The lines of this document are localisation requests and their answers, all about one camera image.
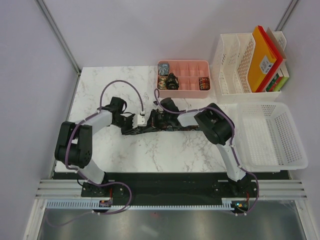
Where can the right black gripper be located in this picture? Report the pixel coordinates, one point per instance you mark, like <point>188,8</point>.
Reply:
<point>153,117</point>

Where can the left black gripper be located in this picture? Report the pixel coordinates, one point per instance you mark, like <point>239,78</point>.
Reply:
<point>130,130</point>

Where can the dark floral patterned tie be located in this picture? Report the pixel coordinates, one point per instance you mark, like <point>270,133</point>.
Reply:
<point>174,129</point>

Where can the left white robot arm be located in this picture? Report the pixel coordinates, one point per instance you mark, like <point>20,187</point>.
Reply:
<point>74,146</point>

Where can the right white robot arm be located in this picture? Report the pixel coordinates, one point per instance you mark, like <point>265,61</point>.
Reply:
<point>216,126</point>

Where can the beige floral rolled tie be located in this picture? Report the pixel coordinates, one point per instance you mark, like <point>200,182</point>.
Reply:
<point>162,82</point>

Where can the black rolled tie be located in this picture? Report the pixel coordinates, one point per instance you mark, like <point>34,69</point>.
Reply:
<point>172,82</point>

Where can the grey rolled tie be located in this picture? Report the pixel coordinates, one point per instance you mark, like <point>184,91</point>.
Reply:
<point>163,69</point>

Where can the pink compartment organizer box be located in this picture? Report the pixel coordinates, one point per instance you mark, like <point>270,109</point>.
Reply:
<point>188,73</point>

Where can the red rolled tie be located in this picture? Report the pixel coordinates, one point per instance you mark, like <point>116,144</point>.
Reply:
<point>204,83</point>

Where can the white file organizer rack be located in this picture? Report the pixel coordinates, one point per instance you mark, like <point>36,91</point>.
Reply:
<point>230,68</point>

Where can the white perforated plastic basket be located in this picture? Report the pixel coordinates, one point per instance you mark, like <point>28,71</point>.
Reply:
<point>267,139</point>

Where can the orange folder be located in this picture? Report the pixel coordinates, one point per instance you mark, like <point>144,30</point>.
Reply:
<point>262,60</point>

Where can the green book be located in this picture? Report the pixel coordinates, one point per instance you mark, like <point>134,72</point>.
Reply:
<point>276,84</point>

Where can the red folder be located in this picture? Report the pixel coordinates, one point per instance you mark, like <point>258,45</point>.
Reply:
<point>272,72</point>

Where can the brown cardboard folder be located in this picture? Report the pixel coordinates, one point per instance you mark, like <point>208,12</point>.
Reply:
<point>279,41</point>

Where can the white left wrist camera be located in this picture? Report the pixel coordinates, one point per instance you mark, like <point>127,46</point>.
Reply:
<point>139,120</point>

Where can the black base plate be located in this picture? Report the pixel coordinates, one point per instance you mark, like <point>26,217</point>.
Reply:
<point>168,188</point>

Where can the white slotted cable duct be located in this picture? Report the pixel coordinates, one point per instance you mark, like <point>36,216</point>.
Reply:
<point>90,204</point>

